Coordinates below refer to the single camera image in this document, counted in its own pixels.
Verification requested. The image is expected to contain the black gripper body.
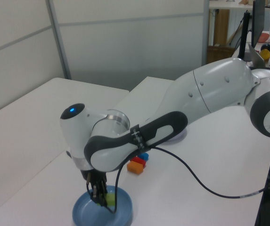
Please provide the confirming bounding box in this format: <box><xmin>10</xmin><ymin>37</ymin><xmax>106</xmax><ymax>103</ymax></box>
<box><xmin>81</xmin><ymin>169</ymin><xmax>108</xmax><ymax>188</ymax></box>

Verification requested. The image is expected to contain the green block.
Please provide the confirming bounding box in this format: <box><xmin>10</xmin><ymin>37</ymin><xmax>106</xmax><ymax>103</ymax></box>
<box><xmin>98</xmin><ymin>192</ymin><xmax>117</xmax><ymax>207</ymax></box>

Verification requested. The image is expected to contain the orange block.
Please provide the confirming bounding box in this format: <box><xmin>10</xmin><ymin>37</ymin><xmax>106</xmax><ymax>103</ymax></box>
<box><xmin>126</xmin><ymin>161</ymin><xmax>143</xmax><ymax>175</ymax></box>

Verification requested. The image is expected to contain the red cylinder block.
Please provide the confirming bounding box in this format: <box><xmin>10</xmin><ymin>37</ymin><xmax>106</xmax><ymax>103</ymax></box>
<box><xmin>130</xmin><ymin>155</ymin><xmax>147</xmax><ymax>168</ymax></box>

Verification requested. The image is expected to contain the blue plate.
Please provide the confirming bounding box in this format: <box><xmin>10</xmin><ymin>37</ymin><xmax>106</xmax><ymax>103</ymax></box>
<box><xmin>72</xmin><ymin>185</ymin><xmax>134</xmax><ymax>226</ymax></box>

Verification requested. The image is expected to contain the purple plate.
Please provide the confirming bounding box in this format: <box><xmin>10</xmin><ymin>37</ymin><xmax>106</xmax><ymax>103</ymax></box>
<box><xmin>165</xmin><ymin>129</ymin><xmax>188</xmax><ymax>144</ymax></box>

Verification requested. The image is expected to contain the brown wooden cabinet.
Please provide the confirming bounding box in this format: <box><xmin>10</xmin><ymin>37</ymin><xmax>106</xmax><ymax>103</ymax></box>
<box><xmin>213</xmin><ymin>9</ymin><xmax>229</xmax><ymax>47</ymax></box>

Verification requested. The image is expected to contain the grey metal plate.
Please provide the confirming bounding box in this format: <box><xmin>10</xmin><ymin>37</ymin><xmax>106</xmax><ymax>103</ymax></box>
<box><xmin>247</xmin><ymin>43</ymin><xmax>266</xmax><ymax>68</ymax></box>

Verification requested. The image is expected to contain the black monitor pole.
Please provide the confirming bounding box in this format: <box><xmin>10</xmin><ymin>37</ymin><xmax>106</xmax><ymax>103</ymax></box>
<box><xmin>239</xmin><ymin>10</ymin><xmax>252</xmax><ymax>61</ymax></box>

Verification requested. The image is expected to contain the yellow ball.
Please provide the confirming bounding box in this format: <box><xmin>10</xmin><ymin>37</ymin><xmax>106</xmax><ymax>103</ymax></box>
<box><xmin>259</xmin><ymin>49</ymin><xmax>270</xmax><ymax>61</ymax></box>

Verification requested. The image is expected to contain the red bowl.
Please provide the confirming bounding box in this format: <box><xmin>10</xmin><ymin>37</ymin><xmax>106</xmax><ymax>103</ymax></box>
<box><xmin>258</xmin><ymin>32</ymin><xmax>270</xmax><ymax>43</ymax></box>

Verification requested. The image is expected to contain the black monitor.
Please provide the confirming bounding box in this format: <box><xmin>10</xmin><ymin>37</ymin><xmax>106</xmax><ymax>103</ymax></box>
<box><xmin>252</xmin><ymin>0</ymin><xmax>266</xmax><ymax>48</ymax></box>

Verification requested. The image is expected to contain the black cable strap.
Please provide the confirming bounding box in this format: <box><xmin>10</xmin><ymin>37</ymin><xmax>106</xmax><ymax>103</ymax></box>
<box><xmin>130</xmin><ymin>125</ymin><xmax>147</xmax><ymax>150</ymax></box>

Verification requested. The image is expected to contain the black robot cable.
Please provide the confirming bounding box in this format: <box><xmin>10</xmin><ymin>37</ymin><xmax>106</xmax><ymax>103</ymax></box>
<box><xmin>85</xmin><ymin>145</ymin><xmax>267</xmax><ymax>214</ymax></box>

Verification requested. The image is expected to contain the grey partition post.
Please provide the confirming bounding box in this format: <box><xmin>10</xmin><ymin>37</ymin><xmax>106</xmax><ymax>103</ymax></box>
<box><xmin>46</xmin><ymin>0</ymin><xmax>72</xmax><ymax>80</ymax></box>
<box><xmin>202</xmin><ymin>0</ymin><xmax>211</xmax><ymax>66</ymax></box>

